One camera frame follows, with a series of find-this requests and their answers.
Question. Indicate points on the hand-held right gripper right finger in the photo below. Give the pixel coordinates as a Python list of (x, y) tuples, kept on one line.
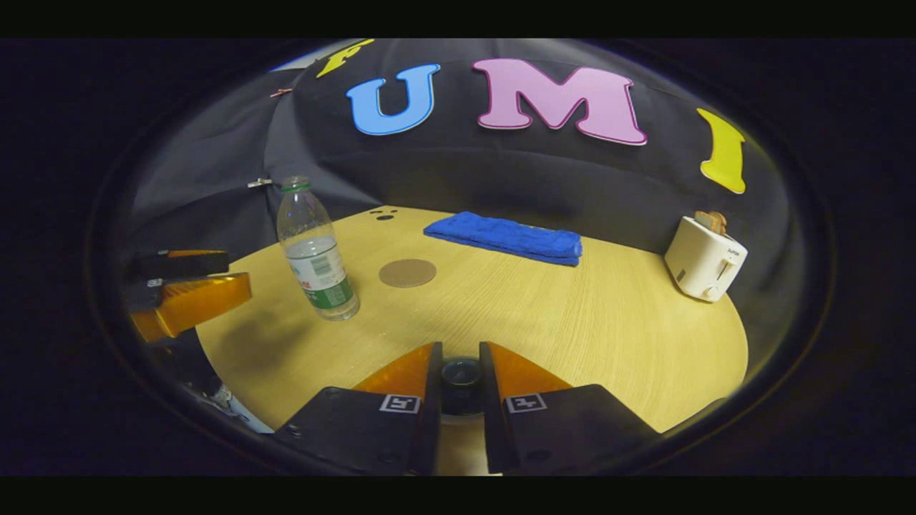
[(488, 415)]

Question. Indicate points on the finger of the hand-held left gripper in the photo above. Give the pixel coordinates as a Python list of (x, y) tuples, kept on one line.
[(182, 265), (200, 300)]

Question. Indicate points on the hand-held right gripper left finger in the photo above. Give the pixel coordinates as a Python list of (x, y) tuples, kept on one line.
[(433, 415)]

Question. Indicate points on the clear plastic water bottle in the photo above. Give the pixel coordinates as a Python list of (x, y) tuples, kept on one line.
[(318, 272)]

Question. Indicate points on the round brown coaster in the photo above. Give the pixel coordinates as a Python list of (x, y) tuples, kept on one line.
[(408, 273)]

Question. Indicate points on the small white object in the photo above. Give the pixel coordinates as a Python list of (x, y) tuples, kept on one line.
[(236, 415)]

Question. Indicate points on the blue folded towel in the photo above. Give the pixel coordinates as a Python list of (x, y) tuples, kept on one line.
[(508, 237)]

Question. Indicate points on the white toaster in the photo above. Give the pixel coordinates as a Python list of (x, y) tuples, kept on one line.
[(701, 261)]

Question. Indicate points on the brown toast slice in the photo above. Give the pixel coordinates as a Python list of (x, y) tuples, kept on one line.
[(703, 220), (718, 223)]

